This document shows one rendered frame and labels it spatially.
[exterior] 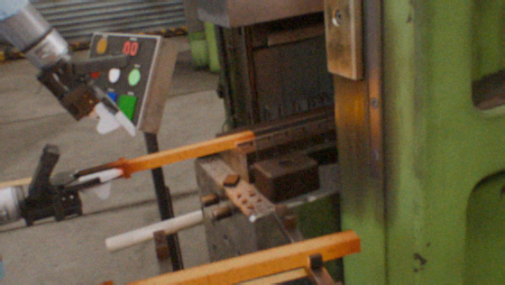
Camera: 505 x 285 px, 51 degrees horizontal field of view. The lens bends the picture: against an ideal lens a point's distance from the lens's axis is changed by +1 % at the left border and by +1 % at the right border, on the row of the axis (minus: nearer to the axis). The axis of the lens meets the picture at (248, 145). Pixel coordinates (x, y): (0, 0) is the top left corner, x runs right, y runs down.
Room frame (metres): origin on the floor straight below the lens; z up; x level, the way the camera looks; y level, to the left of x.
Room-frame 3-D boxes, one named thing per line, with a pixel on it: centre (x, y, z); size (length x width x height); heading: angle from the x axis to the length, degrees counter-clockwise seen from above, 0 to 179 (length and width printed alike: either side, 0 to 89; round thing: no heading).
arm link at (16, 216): (0.98, 0.50, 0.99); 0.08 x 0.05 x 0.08; 22
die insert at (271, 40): (1.25, -0.20, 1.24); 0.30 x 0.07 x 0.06; 111
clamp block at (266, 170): (1.04, -0.08, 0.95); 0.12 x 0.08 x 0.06; 111
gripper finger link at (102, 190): (1.03, 0.32, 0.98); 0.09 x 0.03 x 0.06; 109
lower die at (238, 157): (1.26, -0.15, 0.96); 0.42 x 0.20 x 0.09; 111
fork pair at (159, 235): (0.76, 0.06, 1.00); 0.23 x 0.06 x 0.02; 101
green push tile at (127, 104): (1.52, 0.34, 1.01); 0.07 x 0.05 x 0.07; 46
